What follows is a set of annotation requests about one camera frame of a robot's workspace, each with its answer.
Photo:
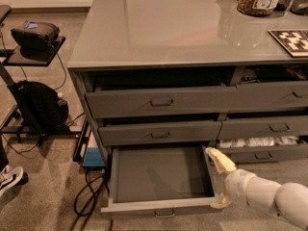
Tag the black white sneaker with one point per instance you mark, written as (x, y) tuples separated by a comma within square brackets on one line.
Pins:
[(10, 176)]

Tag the black backpack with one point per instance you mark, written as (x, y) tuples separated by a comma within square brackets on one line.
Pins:
[(40, 106)]

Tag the blue cloth on pouch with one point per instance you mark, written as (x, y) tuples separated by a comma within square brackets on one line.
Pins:
[(30, 25)]

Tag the black white patterned board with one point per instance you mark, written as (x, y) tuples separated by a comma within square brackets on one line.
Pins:
[(295, 42)]

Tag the grey drawer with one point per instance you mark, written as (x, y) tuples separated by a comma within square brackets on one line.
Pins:
[(271, 87), (162, 101), (160, 132), (245, 126), (161, 181), (266, 154)]

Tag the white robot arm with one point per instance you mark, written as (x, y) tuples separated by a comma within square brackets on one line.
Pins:
[(287, 201)]

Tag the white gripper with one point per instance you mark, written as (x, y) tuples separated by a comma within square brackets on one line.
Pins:
[(237, 185)]

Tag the black side stand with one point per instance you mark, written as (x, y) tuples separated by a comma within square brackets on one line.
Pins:
[(14, 122)]

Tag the grey cabinet with glossy top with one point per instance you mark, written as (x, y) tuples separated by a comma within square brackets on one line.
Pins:
[(150, 44)]

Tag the blue box on floor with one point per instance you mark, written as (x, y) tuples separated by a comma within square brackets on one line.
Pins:
[(92, 158)]

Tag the white items in drawer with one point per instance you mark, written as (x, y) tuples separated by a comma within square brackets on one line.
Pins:
[(255, 142)]

